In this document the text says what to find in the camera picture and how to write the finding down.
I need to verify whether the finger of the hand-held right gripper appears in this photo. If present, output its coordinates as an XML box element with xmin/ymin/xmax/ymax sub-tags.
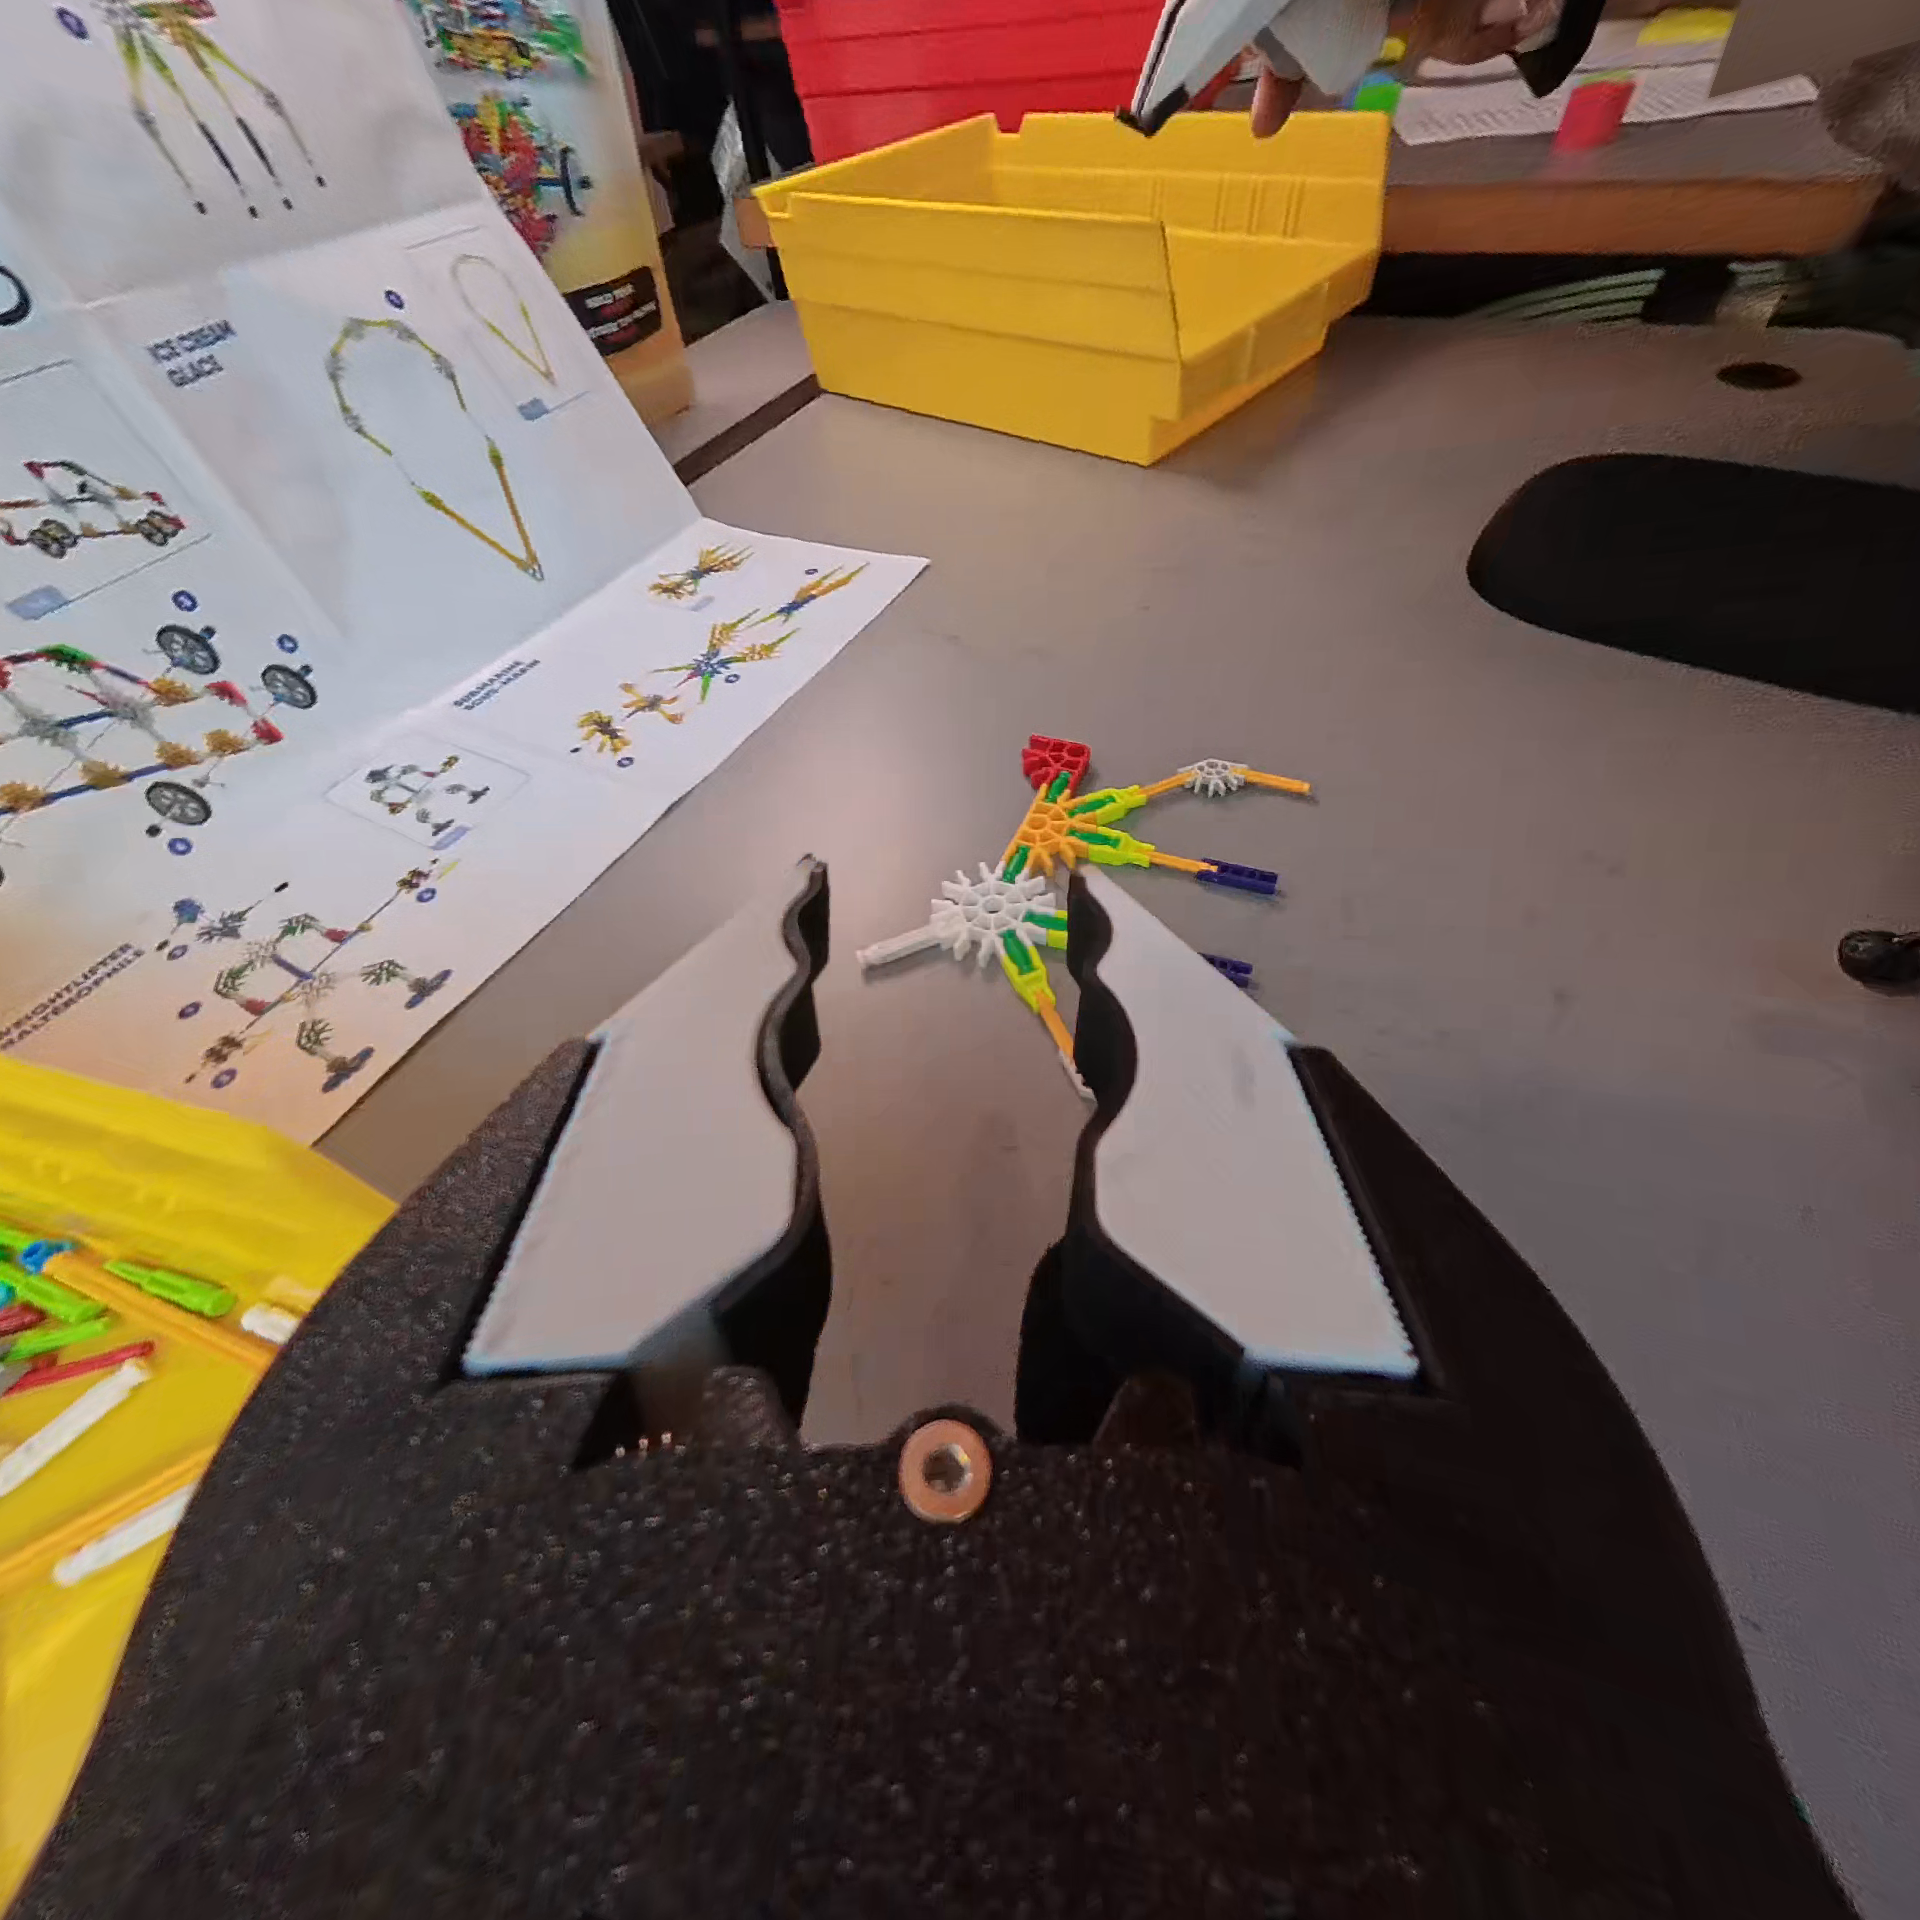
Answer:
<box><xmin>1123</xmin><ymin>0</ymin><xmax>1299</xmax><ymax>138</ymax></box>

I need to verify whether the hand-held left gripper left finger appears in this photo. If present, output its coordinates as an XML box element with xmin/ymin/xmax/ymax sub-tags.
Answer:
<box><xmin>462</xmin><ymin>854</ymin><xmax>834</xmax><ymax>1450</ymax></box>

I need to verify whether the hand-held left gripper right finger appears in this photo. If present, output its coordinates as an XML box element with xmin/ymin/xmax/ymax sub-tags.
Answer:
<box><xmin>1018</xmin><ymin>867</ymin><xmax>1423</xmax><ymax>1454</ymax></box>

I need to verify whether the colourful construction toy model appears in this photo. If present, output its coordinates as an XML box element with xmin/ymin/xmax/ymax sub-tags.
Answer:
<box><xmin>858</xmin><ymin>732</ymin><xmax>1209</xmax><ymax>1058</ymax></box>

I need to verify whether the yellow plastic bin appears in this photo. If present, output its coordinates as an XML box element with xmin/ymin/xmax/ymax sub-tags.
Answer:
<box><xmin>752</xmin><ymin>107</ymin><xmax>1395</xmax><ymax>466</ymax></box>
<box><xmin>0</xmin><ymin>1048</ymin><xmax>401</xmax><ymax>1863</ymax></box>

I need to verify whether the grey desk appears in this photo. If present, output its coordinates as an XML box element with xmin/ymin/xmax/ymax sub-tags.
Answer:
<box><xmin>316</xmin><ymin>299</ymin><xmax>1920</xmax><ymax>1920</ymax></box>

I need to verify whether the person's right hand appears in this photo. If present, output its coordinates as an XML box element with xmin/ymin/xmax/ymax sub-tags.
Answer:
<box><xmin>1252</xmin><ymin>12</ymin><xmax>1529</xmax><ymax>138</ymax></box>

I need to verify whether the white paper sheet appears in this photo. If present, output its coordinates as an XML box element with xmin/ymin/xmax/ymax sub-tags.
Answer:
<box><xmin>1395</xmin><ymin>67</ymin><xmax>1818</xmax><ymax>147</ymax></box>

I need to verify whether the red plastic crate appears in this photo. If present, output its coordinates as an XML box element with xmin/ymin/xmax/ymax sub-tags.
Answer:
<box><xmin>778</xmin><ymin>0</ymin><xmax>1202</xmax><ymax>166</ymax></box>

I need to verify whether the brown wooden table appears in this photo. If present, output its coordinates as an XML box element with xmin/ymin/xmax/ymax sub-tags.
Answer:
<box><xmin>1382</xmin><ymin>106</ymin><xmax>1892</xmax><ymax>256</ymax></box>

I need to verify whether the pile of colourful construction pieces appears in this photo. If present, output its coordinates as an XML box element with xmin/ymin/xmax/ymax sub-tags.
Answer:
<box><xmin>0</xmin><ymin>1223</ymin><xmax>303</xmax><ymax>1594</ymax></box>

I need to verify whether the construction toy set box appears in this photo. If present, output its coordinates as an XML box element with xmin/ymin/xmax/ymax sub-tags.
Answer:
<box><xmin>404</xmin><ymin>0</ymin><xmax>696</xmax><ymax>426</ymax></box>

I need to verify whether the white folded instruction sheet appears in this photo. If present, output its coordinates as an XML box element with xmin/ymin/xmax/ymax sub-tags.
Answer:
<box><xmin>0</xmin><ymin>0</ymin><xmax>934</xmax><ymax>1150</ymax></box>

